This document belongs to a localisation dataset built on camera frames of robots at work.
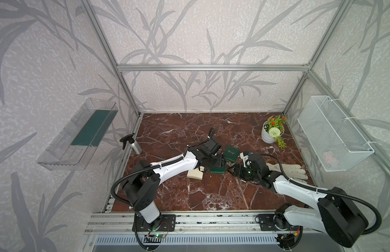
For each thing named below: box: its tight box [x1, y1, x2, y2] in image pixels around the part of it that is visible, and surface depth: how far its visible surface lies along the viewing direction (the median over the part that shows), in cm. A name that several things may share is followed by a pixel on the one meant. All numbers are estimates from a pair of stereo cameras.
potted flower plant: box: [261, 114, 287, 149], surface depth 95 cm
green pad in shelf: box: [70, 109, 119, 147], surface depth 69 cm
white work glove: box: [265, 162, 309, 184], surface depth 92 cm
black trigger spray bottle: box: [119, 132, 143, 155], surface depth 91 cm
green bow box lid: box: [209, 166, 227, 174], surface depth 84 cm
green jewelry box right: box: [223, 144, 241, 163], surface depth 97 cm
